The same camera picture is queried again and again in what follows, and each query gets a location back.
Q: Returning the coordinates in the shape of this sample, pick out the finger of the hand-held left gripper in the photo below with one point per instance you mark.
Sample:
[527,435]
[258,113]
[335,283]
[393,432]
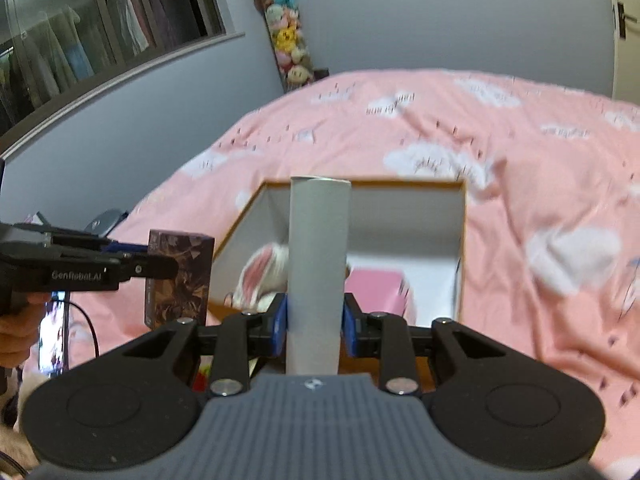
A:
[100,244]
[150,267]

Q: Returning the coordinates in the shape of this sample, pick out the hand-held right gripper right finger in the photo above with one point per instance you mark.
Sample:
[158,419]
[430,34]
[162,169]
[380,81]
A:
[350,330]

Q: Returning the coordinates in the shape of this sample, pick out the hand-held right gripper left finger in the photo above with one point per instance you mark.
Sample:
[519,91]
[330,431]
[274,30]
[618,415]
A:
[280,325]

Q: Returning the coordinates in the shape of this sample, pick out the dark patterned box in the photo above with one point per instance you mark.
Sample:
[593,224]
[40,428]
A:
[185,280]

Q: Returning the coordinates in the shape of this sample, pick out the pink box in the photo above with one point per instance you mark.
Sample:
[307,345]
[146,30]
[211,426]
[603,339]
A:
[375,290]

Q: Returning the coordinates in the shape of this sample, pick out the crocheted white bunny toy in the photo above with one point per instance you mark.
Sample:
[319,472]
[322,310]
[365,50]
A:
[260,275]

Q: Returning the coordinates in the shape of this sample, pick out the grey cardboard tube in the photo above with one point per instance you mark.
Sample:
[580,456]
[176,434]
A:
[317,260]

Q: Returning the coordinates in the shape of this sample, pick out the orange cardboard box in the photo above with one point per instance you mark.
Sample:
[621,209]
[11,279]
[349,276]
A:
[410,240]

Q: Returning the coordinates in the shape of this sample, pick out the person's left hand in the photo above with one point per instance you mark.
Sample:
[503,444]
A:
[20,335]

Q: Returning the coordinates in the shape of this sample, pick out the grey rounded device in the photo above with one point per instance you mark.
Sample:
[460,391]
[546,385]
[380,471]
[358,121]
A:
[105,221]

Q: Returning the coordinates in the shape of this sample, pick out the smartphone with lit screen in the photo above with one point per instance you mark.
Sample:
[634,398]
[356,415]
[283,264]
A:
[52,345]

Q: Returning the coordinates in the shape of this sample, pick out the white fluffy rug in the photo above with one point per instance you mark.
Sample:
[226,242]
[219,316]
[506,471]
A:
[15,410]

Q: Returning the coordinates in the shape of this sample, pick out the pink printed bedsheet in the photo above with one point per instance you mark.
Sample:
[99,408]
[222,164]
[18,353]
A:
[525,185]

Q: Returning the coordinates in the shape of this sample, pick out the grey framed window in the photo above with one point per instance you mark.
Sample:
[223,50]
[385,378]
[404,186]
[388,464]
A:
[125,10]

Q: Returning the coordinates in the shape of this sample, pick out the hanging column of plush toys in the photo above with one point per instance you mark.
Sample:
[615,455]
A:
[285,35]

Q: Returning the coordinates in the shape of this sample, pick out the cream door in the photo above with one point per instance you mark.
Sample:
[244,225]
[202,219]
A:
[629,65]

